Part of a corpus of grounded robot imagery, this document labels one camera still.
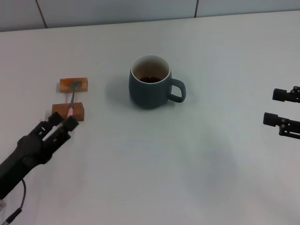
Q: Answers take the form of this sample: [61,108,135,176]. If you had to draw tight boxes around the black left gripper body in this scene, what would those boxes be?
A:
[17,131,54,165]

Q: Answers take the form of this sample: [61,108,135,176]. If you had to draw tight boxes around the pink handled metal spoon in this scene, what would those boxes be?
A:
[67,81,83,119]

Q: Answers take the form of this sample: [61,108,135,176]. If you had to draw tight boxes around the grey ceramic cup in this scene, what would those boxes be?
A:
[128,54,187,110]

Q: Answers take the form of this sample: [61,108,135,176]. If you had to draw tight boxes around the dark notched wooden block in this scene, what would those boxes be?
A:
[51,102,85,122]

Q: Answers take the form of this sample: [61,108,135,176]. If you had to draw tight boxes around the light stained wooden block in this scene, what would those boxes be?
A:
[59,77,89,94]

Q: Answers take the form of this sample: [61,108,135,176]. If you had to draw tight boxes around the dark coffee liquid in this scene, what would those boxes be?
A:
[139,75,162,84]

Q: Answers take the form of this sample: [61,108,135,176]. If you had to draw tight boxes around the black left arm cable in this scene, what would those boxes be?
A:
[5,179,27,224]

